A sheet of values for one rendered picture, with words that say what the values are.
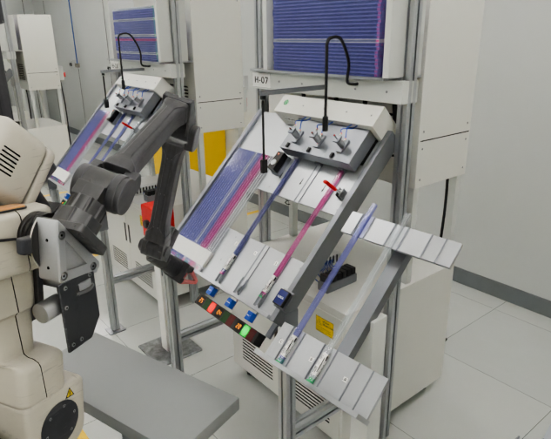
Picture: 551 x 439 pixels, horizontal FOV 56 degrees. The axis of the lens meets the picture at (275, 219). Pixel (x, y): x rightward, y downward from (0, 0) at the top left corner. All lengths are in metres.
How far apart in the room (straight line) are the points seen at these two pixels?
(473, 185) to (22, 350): 2.70
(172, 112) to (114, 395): 0.78
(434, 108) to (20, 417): 1.50
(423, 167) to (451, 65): 0.36
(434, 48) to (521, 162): 1.44
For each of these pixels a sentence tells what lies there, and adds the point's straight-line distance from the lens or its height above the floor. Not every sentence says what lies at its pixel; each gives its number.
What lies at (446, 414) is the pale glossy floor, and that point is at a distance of 2.44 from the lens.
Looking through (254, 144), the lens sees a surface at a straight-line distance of 2.10.
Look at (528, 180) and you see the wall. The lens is 3.16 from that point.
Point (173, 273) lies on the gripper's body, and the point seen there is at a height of 0.82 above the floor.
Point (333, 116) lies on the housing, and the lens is 1.80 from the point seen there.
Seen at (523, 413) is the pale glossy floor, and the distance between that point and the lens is 2.56.
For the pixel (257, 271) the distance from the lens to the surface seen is 1.70.
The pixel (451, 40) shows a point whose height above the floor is 1.49.
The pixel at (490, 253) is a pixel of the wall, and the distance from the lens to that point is 3.37.
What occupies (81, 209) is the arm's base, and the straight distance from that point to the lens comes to 0.99.
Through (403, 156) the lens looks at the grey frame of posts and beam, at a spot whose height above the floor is 1.14.
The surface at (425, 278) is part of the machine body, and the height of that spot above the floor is 0.62.
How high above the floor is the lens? 1.52
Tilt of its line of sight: 20 degrees down
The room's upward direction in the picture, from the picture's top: 1 degrees counter-clockwise
